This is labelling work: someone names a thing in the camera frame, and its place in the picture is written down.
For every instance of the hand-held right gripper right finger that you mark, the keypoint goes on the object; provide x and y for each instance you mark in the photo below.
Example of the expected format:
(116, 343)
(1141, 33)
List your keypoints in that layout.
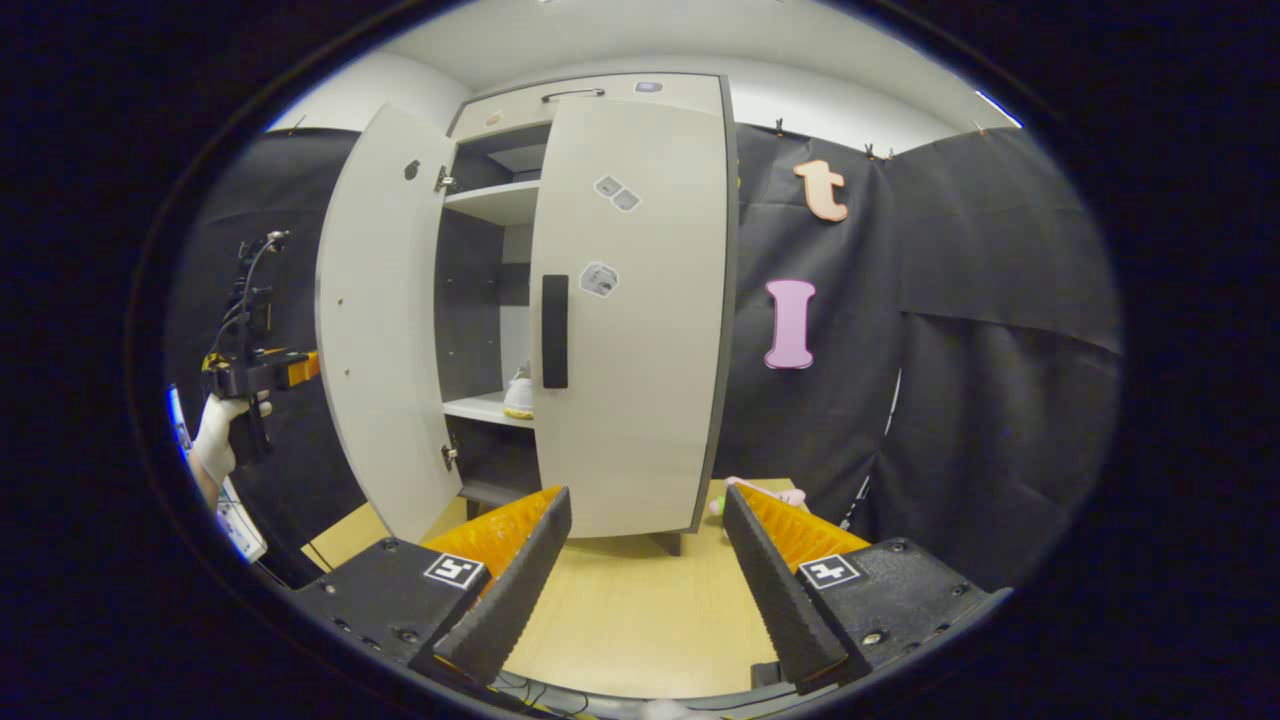
(780, 590)

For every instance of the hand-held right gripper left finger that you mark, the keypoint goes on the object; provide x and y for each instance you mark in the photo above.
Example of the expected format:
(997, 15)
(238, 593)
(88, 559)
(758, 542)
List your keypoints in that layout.
(510, 590)

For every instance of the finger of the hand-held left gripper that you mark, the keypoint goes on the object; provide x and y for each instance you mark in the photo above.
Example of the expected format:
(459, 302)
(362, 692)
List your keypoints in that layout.
(303, 368)

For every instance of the white cabinet door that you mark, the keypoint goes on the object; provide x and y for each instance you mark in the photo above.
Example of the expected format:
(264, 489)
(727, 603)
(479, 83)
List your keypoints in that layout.
(650, 380)
(385, 300)

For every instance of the white shoe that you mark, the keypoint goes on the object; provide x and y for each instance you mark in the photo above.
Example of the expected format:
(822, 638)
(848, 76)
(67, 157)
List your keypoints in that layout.
(520, 400)

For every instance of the white shoe cabinet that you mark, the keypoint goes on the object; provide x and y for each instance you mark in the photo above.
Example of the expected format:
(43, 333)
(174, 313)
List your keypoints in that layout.
(490, 200)

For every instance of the white cabinet drawer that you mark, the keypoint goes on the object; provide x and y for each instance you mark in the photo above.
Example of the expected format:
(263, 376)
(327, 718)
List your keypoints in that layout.
(520, 108)

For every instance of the pink soft item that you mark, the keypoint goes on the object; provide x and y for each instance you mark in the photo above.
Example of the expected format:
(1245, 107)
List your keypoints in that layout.
(780, 495)

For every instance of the black backdrop cloth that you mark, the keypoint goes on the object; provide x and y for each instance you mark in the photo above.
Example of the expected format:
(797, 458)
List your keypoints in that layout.
(280, 200)
(1000, 300)

